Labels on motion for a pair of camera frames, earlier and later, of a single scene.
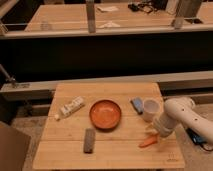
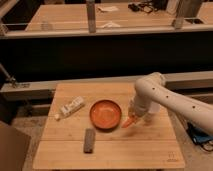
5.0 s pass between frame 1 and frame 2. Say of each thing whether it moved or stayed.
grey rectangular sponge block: stayed
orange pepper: moved
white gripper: moved
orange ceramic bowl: stayed
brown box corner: stayed
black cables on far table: stayed
